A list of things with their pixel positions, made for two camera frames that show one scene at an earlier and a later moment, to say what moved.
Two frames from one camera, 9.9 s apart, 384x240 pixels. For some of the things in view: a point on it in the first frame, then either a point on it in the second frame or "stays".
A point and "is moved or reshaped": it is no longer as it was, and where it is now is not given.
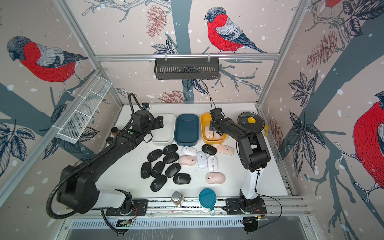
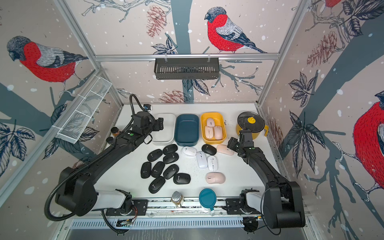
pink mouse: x=187 y=160 is moved or reshaped
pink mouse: x=208 y=134 stays
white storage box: x=166 y=135 stays
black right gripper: x=212 y=123 → x=232 y=142
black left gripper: x=158 y=122 stays
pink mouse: x=225 y=149 stays
